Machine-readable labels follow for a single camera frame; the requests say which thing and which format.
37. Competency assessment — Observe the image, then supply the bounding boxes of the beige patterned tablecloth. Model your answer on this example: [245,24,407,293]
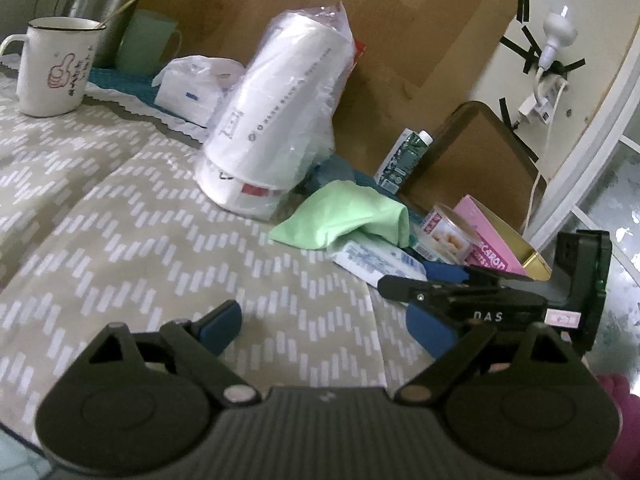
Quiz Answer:
[0,55,501,461]

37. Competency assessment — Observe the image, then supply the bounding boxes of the person's right forearm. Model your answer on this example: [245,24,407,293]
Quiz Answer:
[592,370,640,480]

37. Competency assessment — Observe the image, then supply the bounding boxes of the white light bulb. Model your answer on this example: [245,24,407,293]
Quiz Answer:
[537,5,578,68]

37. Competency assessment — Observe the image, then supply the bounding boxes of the steel thermos kettle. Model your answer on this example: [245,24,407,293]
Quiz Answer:
[37,0,156,68]

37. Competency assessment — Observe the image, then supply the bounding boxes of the large wooden board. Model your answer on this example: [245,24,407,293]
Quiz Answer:
[135,0,521,201]

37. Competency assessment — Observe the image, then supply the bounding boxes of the white plug and adapter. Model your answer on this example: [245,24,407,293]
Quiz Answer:
[517,67,571,126]

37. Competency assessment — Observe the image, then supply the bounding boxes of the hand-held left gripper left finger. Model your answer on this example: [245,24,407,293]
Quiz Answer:
[87,300,261,408]

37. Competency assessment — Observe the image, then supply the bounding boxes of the thin stirring stick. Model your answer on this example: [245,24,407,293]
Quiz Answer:
[97,0,142,29]

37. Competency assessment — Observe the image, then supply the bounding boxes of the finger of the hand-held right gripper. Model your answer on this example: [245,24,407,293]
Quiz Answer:
[422,261,531,291]
[377,276,453,306]

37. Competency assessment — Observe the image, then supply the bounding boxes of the blue white tissue pack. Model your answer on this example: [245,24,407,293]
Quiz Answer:
[330,240,428,286]

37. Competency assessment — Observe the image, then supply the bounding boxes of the round cookie tin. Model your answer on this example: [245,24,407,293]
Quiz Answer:
[414,202,476,263]

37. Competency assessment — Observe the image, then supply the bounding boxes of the blue cloth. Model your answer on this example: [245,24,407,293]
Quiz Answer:
[309,155,373,187]

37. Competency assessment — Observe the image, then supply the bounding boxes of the white plastic bag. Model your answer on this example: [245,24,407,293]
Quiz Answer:
[152,55,246,128]

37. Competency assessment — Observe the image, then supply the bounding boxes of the green plastic cup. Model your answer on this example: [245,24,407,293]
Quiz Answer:
[117,10,183,76]

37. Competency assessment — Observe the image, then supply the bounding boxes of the pink box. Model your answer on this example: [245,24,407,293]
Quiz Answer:
[452,195,553,281]

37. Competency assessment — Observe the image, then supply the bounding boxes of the white enamel mug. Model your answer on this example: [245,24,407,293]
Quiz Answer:
[0,16,108,117]

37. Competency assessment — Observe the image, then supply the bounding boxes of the green drink carton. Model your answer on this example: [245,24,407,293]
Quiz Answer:
[374,129,433,195]

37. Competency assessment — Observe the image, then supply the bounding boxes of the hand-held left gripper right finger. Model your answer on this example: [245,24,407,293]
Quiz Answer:
[395,305,581,408]

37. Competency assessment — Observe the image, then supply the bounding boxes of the brown tray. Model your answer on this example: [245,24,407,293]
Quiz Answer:
[400,101,541,233]

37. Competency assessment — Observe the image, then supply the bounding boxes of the white window frame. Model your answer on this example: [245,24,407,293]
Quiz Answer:
[525,35,640,261]

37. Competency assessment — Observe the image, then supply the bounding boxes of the bagged stack of paper cups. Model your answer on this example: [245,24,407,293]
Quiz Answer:
[195,2,358,221]

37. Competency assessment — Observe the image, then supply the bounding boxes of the light green cloth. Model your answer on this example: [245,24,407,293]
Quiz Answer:
[270,180,411,251]

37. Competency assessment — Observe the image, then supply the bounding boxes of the white cable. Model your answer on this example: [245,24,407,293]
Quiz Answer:
[522,80,571,238]

